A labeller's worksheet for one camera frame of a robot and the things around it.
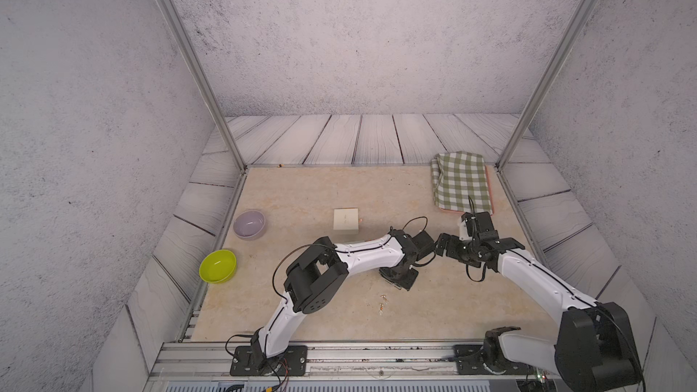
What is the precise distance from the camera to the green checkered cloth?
1.09 meters

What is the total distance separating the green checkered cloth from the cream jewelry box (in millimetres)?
331

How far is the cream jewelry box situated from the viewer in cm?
101
